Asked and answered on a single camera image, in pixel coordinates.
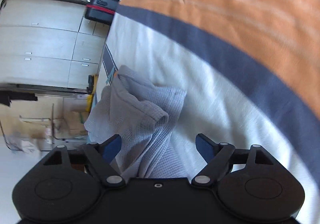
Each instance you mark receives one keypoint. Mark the striped multicolour bed sheet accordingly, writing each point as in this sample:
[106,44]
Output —
[250,69]

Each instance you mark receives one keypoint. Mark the light grey waffle knit garment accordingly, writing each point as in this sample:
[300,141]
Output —
[144,115]

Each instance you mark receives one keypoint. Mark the black suitcase with red strap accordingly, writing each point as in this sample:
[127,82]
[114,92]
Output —
[101,11]

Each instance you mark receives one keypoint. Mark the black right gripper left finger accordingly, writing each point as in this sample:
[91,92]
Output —
[65,184]

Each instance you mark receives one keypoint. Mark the brown paper bag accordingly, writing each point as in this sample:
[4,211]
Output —
[71,126]

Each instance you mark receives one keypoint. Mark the white wardrobe cabinet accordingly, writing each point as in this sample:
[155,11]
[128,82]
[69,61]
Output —
[49,43]

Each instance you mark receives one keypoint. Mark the yellow waste bin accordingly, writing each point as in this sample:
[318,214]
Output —
[91,88]

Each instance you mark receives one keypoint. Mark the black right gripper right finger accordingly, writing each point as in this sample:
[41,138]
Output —
[248,183]

